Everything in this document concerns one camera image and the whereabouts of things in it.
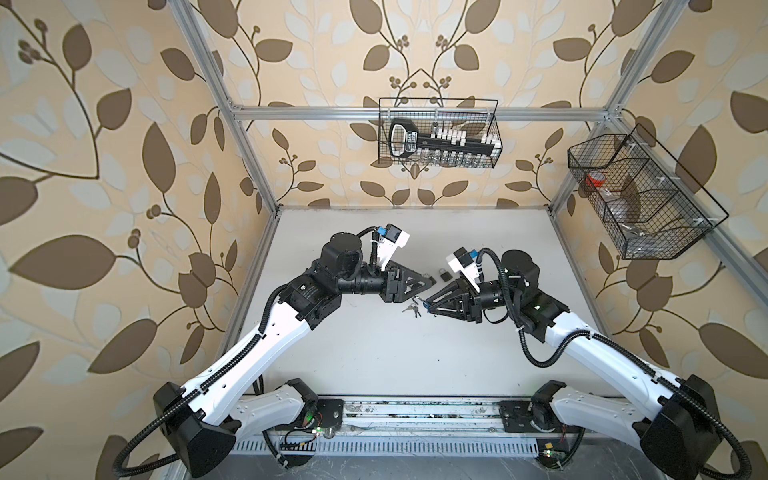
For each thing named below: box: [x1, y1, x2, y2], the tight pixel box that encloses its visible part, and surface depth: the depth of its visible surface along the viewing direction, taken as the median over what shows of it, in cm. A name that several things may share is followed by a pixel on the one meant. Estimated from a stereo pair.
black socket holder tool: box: [389, 118, 503, 164], surface depth 86 cm
